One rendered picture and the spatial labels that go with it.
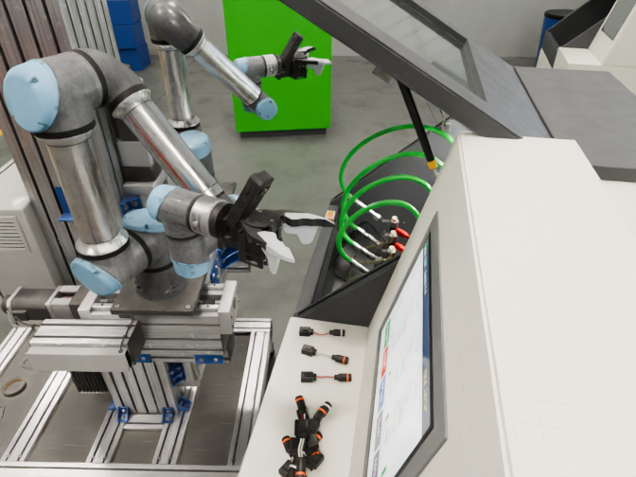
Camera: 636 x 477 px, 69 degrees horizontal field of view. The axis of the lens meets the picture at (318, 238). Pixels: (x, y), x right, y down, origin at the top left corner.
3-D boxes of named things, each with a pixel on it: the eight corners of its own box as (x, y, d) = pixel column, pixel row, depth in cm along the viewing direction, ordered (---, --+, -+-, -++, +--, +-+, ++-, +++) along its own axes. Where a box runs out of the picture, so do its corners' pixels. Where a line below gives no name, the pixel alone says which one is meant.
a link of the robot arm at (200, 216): (214, 189, 89) (185, 203, 83) (234, 195, 88) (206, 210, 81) (216, 224, 93) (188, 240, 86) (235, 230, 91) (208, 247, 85)
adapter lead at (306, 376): (300, 382, 112) (300, 377, 111) (301, 375, 114) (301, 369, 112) (351, 383, 112) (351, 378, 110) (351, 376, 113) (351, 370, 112)
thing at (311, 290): (328, 237, 194) (328, 203, 185) (339, 238, 194) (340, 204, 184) (294, 350, 145) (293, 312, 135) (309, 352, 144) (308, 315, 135)
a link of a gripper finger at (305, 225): (329, 239, 89) (282, 240, 88) (332, 212, 87) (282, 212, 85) (333, 248, 87) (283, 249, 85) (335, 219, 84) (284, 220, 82)
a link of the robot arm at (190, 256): (228, 256, 103) (222, 214, 97) (196, 286, 95) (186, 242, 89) (200, 246, 106) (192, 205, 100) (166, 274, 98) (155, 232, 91)
